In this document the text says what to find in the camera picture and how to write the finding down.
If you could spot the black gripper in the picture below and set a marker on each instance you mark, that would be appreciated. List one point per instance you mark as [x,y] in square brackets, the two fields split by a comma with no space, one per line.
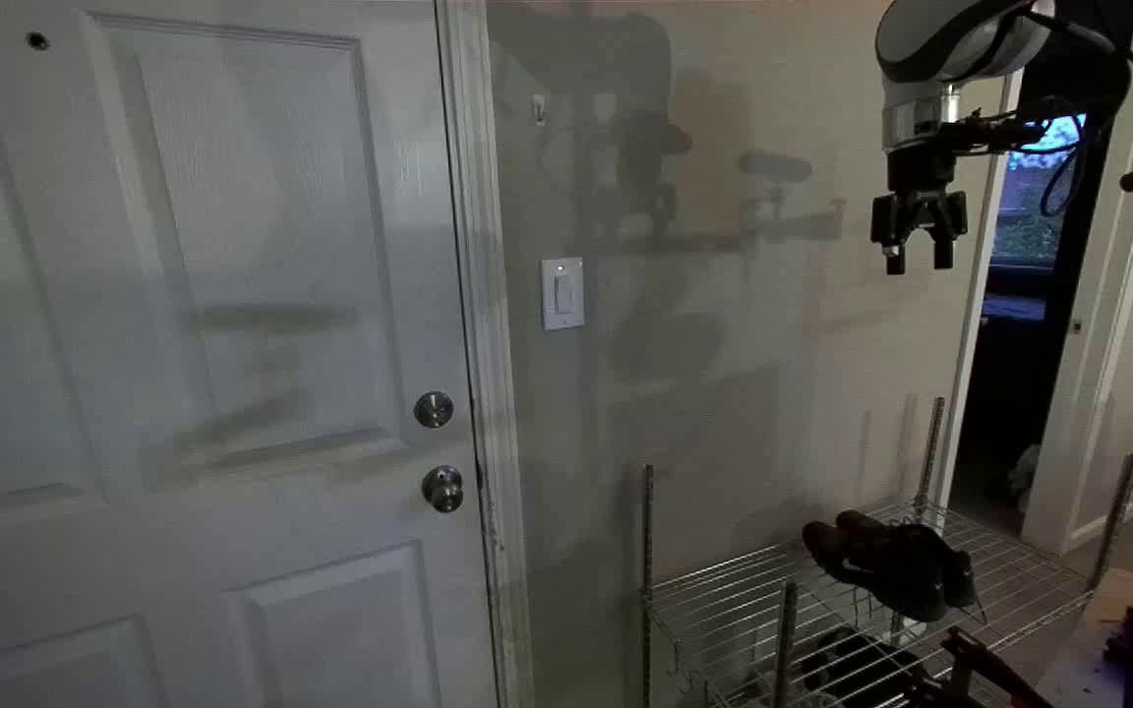
[922,197]

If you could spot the white wall light switch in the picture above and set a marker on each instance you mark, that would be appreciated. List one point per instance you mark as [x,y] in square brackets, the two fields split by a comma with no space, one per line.
[560,291]

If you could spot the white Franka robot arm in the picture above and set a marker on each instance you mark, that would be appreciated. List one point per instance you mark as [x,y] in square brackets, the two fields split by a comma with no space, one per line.
[945,41]

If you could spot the bright window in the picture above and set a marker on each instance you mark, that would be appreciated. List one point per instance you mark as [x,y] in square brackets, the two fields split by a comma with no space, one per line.
[1036,197]

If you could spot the black shoe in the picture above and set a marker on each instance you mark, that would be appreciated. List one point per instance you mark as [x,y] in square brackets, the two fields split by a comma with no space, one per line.
[853,558]
[932,558]

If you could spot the silver deadbolt lock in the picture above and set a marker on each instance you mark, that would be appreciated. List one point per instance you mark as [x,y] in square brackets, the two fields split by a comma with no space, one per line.
[433,412]

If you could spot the silver round door knob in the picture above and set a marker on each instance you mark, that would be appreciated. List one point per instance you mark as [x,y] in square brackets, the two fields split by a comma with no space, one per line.
[443,489]

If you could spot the white panel door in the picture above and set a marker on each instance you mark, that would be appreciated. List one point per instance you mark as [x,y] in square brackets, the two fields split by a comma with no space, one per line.
[196,396]

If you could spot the small dark door peephole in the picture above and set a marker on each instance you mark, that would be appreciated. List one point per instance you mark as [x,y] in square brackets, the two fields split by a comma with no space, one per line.
[36,41]

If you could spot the white interior doorway frame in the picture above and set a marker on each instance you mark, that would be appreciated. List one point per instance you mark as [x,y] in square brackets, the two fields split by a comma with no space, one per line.
[1092,396]

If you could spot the white door frame trim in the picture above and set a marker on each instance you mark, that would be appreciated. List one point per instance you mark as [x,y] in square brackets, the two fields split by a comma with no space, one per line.
[489,396]

